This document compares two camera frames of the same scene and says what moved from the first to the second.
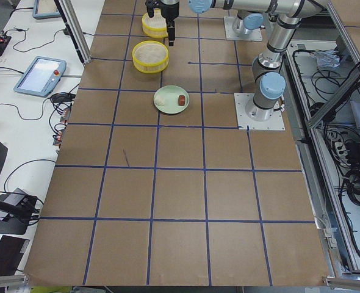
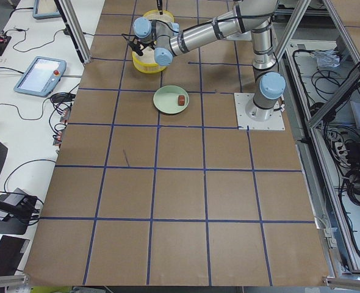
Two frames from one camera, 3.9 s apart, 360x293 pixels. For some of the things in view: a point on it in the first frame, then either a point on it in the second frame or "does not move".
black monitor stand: x=11 y=213 does not move
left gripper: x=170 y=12 -> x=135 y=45
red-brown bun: x=181 y=100 does not move
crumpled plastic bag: x=329 y=58 does not move
